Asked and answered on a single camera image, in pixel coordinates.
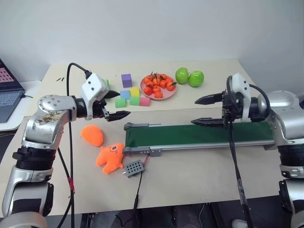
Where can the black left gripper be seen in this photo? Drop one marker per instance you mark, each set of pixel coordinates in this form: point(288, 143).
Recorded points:
point(98, 109)

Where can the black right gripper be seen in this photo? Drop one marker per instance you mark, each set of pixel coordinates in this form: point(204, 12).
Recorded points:
point(231, 107)

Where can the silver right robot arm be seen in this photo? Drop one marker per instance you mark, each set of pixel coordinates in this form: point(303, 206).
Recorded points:
point(285, 114)

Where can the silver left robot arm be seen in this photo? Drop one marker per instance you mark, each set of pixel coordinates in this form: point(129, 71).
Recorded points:
point(45, 123)

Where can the green belt conveyor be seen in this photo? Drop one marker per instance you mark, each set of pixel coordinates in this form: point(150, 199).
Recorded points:
point(197, 135)

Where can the green foam cube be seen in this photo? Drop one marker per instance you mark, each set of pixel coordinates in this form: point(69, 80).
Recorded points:
point(107, 83)
point(134, 101)
point(120, 103)

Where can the blue foam cube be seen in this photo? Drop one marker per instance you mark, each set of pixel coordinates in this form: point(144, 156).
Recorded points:
point(125, 94)

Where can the yellow foam cube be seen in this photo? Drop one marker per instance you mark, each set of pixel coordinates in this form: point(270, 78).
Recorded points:
point(135, 92)

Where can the purple foam cube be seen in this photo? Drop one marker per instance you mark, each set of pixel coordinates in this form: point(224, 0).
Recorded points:
point(126, 80)

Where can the pink foam cube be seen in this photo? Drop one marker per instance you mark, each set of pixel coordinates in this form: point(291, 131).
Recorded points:
point(145, 101)

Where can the green apple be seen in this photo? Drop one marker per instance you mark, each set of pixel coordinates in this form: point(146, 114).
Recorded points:
point(196, 79)
point(182, 75)

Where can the small orange tangerine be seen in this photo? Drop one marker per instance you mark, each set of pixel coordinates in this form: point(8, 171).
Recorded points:
point(156, 89)
point(155, 82)
point(148, 90)
point(147, 80)
point(169, 80)
point(163, 83)
point(158, 94)
point(164, 77)
point(170, 86)

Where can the orange oval plush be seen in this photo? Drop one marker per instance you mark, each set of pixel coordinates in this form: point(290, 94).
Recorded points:
point(92, 135)

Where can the pink plate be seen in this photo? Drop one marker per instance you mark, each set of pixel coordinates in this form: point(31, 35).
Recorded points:
point(166, 95)

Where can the orange plush toy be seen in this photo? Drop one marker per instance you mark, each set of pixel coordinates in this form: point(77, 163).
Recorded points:
point(110, 158)

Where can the grey perforated control box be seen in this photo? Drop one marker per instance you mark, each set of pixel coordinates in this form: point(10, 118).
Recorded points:
point(134, 168)

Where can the dark laptop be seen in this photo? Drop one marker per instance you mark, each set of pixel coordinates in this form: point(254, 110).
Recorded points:
point(8, 95)

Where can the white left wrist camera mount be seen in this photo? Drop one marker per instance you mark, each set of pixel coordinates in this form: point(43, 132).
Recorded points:
point(93, 86)

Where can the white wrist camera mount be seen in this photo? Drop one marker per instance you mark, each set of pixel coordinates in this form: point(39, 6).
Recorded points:
point(93, 86)
point(240, 83)

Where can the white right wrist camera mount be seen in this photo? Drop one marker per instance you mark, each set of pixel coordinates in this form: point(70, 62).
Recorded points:
point(240, 83)

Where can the dark frame under table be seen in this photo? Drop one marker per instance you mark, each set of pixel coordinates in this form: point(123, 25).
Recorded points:
point(166, 217)

